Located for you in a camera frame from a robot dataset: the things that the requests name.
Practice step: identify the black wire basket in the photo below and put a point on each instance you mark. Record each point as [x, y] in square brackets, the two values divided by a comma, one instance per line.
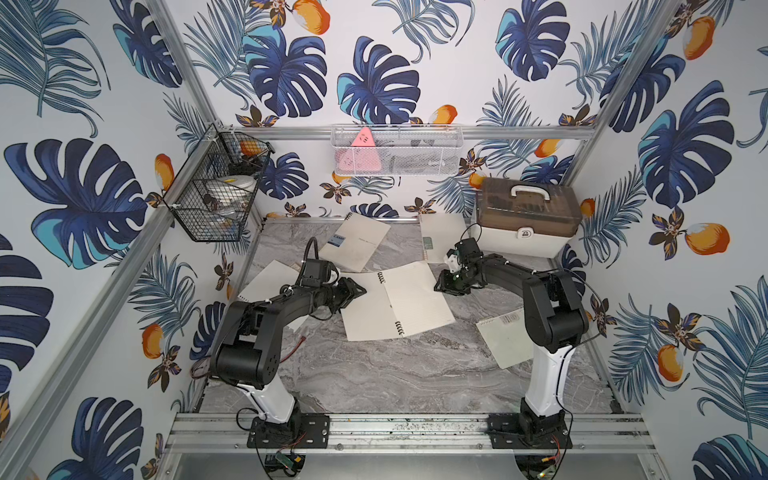
[219, 183]

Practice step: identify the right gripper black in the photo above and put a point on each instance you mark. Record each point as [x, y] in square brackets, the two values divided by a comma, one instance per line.
[443, 285]

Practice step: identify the white storage box brown lid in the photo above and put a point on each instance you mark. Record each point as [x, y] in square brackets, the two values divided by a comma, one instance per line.
[524, 218]

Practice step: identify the B5 spiral notebook blue label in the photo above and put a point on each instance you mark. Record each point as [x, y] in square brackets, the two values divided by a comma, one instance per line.
[398, 302]

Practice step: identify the large cream spiral notebook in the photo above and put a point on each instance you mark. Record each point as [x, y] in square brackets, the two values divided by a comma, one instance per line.
[354, 243]

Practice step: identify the torn cream page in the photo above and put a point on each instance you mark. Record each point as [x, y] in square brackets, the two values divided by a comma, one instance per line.
[268, 282]
[507, 339]

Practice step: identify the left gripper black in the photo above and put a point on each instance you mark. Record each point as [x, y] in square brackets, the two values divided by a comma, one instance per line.
[342, 293]

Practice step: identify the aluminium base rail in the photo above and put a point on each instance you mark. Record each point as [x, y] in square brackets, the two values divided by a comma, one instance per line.
[411, 434]

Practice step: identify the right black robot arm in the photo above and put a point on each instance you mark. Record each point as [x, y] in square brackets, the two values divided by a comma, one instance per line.
[553, 315]

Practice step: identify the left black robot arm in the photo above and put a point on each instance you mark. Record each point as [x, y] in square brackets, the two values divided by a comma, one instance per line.
[247, 350]

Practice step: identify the pink triangle ruler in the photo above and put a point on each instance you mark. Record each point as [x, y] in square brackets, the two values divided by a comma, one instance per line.
[361, 156]

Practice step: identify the clear wall shelf basket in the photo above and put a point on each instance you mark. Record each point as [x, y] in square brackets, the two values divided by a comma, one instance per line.
[409, 150]

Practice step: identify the cream notebook green label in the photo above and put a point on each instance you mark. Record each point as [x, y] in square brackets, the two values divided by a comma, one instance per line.
[440, 232]

